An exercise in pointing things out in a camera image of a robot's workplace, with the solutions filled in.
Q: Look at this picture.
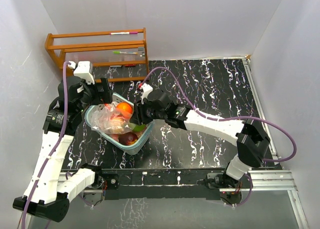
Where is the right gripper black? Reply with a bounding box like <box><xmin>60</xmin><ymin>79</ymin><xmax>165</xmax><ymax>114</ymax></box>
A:
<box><xmin>129</xmin><ymin>98</ymin><xmax>166</xmax><ymax>127</ymax></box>

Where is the orange persimmon toy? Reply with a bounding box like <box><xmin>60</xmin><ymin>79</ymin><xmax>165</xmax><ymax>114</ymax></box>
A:
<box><xmin>116</xmin><ymin>102</ymin><xmax>133</xmax><ymax>115</ymax></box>

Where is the clear zip bag orange zipper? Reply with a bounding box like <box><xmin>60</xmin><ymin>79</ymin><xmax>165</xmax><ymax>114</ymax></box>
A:
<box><xmin>88</xmin><ymin>102</ymin><xmax>132</xmax><ymax>135</ymax></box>

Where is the light blue plastic basket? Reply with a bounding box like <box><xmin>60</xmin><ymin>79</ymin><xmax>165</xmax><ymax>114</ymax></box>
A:
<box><xmin>85</xmin><ymin>93</ymin><xmax>154</xmax><ymax>155</ymax></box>

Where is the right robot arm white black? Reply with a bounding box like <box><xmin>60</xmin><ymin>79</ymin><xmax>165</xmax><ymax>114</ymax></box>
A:
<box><xmin>130</xmin><ymin>89</ymin><xmax>270</xmax><ymax>188</ymax></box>

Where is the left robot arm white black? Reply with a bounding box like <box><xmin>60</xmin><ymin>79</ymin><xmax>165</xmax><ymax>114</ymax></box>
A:
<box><xmin>12</xmin><ymin>76</ymin><xmax>113</xmax><ymax>222</ymax></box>

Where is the green apple toy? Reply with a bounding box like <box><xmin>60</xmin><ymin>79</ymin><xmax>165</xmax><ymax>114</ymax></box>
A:
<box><xmin>129</xmin><ymin>122</ymin><xmax>146</xmax><ymax>133</ymax></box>

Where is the green marker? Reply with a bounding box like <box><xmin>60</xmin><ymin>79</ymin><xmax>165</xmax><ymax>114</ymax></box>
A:
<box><xmin>112</xmin><ymin>51</ymin><xmax>138</xmax><ymax>55</ymax></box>

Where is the wooden shelf rack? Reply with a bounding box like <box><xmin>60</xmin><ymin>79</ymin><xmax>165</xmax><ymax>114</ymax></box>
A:
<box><xmin>44</xmin><ymin>28</ymin><xmax>150</xmax><ymax>83</ymax></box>

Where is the pink white marker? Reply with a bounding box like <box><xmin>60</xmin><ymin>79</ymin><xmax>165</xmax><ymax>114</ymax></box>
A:
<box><xmin>110</xmin><ymin>31</ymin><xmax>139</xmax><ymax>36</ymax></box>

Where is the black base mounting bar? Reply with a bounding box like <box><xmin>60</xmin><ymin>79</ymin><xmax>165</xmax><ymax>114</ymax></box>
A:
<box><xmin>74</xmin><ymin>167</ymin><xmax>243</xmax><ymax>202</ymax></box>

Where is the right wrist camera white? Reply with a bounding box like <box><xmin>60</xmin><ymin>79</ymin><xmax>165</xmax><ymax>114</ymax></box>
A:
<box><xmin>140</xmin><ymin>83</ymin><xmax>153</xmax><ymax>105</ymax></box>

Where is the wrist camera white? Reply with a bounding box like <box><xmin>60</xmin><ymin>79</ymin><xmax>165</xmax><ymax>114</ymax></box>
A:
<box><xmin>67</xmin><ymin>61</ymin><xmax>95</xmax><ymax>85</ymax></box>
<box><xmin>140</xmin><ymin>83</ymin><xmax>153</xmax><ymax>105</ymax></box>

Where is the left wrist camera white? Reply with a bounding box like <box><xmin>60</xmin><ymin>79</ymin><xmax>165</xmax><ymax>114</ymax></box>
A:
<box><xmin>67</xmin><ymin>61</ymin><xmax>95</xmax><ymax>85</ymax></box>

